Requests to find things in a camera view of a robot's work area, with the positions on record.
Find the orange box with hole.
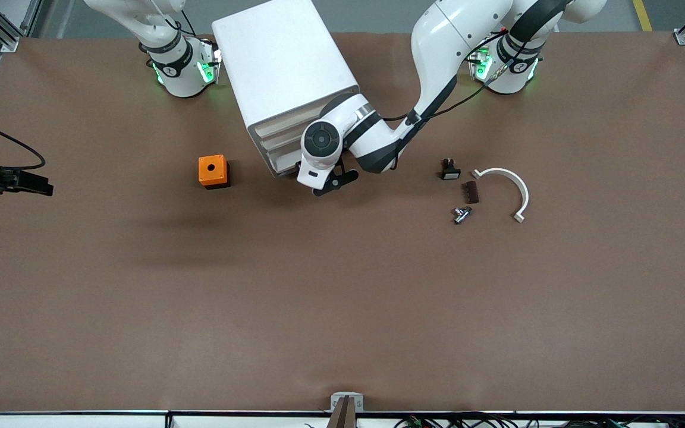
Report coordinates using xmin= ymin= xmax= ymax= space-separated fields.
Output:
xmin=199 ymin=155 xmax=231 ymax=190

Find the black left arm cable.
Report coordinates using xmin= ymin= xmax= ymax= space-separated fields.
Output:
xmin=378 ymin=30 xmax=510 ymax=122

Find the white half ring clamp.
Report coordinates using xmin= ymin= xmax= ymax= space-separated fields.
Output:
xmin=472 ymin=168 xmax=529 ymax=224

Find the grey metal bracket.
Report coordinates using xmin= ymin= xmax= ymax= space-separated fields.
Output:
xmin=331 ymin=392 xmax=364 ymax=412

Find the brown narrow post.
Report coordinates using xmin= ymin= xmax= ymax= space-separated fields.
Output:
xmin=326 ymin=395 xmax=358 ymax=428

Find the white black table rail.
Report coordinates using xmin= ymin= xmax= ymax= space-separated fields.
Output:
xmin=0 ymin=409 xmax=685 ymax=428

